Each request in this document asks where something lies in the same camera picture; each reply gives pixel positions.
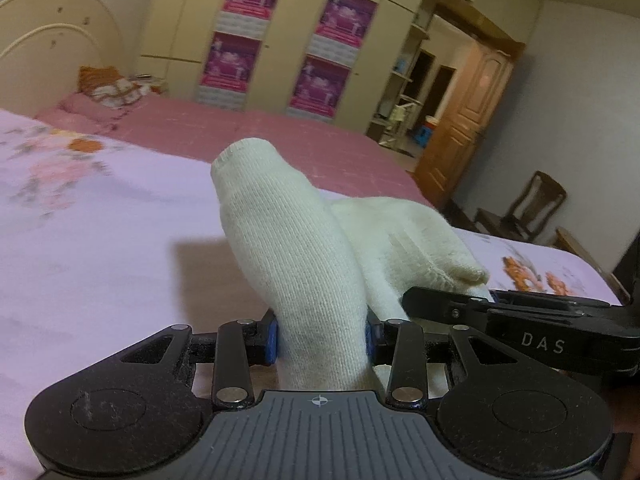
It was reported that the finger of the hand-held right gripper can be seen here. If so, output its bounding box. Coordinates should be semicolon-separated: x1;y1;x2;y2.
401;285;501;335

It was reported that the cream wardrobe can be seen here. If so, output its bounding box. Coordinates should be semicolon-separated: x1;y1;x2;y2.
120;0;436;133

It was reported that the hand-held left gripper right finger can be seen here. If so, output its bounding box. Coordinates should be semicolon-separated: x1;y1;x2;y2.
364;312;523;411

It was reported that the wooden door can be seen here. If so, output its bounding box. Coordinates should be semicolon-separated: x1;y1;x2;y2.
414;39;517;207

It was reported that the white knit sock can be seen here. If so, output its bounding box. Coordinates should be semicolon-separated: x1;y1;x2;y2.
210;137;383;391
330;196;493;393

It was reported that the orange brown cloth pile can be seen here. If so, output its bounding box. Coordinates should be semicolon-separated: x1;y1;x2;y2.
76;65;167;109

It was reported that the pink bed cover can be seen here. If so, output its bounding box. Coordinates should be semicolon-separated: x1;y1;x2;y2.
35;92;437;211

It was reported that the pink pillow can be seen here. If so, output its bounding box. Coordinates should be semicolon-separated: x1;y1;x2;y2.
56;91;132;122

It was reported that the cream arched headboard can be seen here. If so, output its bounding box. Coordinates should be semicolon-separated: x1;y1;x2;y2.
0;0;125;118

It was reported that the dark wooden chair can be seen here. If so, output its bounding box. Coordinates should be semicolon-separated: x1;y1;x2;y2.
471;170;569;245

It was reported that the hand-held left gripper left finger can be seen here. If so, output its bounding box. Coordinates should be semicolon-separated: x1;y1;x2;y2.
120;309;279;411

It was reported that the lilac floral bed sheet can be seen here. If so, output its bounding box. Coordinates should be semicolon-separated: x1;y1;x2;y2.
0;107;628;480

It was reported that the open shelf unit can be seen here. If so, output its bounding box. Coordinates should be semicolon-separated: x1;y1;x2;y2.
369;24;432;147

